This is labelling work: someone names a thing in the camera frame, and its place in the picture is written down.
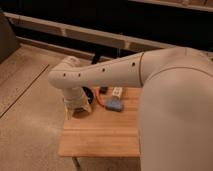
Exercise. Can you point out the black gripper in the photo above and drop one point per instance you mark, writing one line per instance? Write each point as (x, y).
(103, 90)

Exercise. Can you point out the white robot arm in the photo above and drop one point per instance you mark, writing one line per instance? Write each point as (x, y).
(176, 103)

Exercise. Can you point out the white rectangular box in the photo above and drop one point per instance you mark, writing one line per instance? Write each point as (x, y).
(117, 92)

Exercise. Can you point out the dark blue bowl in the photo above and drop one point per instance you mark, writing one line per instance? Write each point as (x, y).
(89, 94)

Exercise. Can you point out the blue sponge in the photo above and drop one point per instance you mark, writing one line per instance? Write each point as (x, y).
(114, 105)

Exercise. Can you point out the wooden table leg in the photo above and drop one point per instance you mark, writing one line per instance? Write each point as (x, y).
(76, 163)

